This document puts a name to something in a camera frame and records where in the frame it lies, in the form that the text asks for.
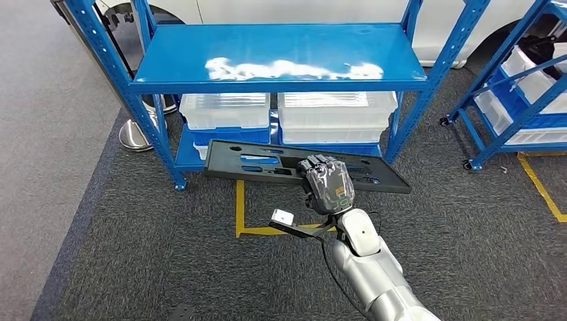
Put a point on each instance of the white car red stripe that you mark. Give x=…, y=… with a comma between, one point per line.
x=310, y=9

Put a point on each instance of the black object in bin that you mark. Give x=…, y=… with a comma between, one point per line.
x=538, y=48

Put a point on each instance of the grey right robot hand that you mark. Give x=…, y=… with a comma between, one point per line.
x=330, y=186

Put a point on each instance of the blue wheeled shelf rack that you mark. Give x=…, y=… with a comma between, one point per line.
x=490, y=66

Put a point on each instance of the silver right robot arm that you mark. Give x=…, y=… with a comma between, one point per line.
x=376, y=274

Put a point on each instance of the black plastic panel part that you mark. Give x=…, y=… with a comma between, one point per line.
x=219, y=164

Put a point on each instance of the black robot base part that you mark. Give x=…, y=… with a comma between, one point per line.
x=181, y=313

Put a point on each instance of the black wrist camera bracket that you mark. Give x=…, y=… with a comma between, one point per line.
x=305, y=230

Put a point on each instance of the blue metal shelf rack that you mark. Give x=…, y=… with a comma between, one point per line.
x=265, y=44

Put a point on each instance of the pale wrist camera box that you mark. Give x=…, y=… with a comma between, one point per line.
x=282, y=217

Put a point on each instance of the chrome stanchion post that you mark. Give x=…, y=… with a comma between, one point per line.
x=172, y=106
x=135, y=139

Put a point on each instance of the blue plastic bin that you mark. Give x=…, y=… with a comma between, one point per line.
x=509, y=99

